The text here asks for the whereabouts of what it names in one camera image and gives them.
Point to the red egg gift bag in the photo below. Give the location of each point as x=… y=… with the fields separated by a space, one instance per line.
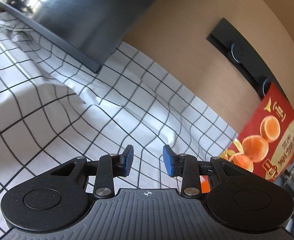
x=265 y=146

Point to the mandarin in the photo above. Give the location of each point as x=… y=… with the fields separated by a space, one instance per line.
x=205 y=185

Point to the black monitor screen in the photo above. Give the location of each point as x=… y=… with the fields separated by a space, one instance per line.
x=88 y=30

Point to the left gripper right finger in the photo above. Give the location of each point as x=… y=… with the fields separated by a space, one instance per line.
x=184 y=166

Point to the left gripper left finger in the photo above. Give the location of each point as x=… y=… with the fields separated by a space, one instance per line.
x=109 y=167

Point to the white black grid tablecloth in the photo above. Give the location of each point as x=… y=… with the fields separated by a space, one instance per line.
x=53 y=108

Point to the black wall shelf slot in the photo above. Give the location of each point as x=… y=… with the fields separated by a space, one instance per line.
x=238 y=51

